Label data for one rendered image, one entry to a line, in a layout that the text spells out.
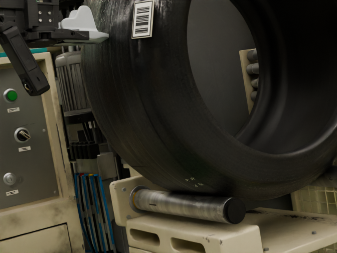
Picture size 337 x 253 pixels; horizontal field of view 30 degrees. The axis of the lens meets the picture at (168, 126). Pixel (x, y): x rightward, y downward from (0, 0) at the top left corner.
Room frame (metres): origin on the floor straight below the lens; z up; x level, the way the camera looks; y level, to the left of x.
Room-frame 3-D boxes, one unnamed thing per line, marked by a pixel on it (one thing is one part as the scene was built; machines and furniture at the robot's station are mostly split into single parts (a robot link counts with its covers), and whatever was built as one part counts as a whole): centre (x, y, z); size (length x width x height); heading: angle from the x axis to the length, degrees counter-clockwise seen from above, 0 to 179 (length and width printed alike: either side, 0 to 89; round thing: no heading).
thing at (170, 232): (1.22, 0.00, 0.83); 0.36 x 0.09 x 0.06; 30
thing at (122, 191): (1.44, -0.03, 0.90); 0.40 x 0.03 x 0.10; 120
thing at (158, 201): (1.21, 0.00, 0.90); 0.35 x 0.05 x 0.05; 30
